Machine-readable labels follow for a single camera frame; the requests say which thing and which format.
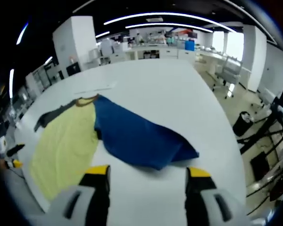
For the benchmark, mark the long white ceiling light strip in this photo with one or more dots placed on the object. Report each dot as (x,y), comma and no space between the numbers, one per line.
(169,24)
(169,14)

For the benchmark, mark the blue storage bin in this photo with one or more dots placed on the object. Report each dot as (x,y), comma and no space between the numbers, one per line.
(189,45)

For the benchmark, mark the black low cabinet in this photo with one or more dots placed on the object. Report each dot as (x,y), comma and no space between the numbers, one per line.
(73,69)

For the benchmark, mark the grey office chair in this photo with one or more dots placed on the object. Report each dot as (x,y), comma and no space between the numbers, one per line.
(231,70)

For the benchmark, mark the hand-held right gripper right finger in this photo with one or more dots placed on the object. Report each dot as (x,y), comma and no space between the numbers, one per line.
(202,202)

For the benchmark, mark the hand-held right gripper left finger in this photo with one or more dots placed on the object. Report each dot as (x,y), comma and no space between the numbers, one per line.
(85,202)

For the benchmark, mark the white box appliance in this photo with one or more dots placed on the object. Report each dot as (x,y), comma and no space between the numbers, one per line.
(107,47)

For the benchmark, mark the yellow and blue garment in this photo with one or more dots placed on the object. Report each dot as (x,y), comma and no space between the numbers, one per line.
(136,134)

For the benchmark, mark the long white lab counter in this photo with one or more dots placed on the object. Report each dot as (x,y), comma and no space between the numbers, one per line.
(169,53)

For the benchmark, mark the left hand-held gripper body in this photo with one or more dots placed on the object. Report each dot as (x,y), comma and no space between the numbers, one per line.
(1,146)

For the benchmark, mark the black trash bin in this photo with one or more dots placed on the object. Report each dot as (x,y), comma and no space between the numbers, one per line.
(243,124)

